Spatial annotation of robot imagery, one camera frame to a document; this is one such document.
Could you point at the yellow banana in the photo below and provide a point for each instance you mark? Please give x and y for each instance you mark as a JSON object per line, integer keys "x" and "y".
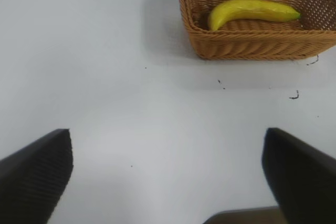
{"x": 244, "y": 11}

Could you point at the tan woven wicker basket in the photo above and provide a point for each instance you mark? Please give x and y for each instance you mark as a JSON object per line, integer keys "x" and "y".
{"x": 257, "y": 45}

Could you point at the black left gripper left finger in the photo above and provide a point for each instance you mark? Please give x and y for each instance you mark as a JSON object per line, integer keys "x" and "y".
{"x": 31, "y": 176}

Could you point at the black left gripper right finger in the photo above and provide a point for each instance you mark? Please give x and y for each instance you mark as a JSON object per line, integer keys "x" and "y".
{"x": 302, "y": 176}

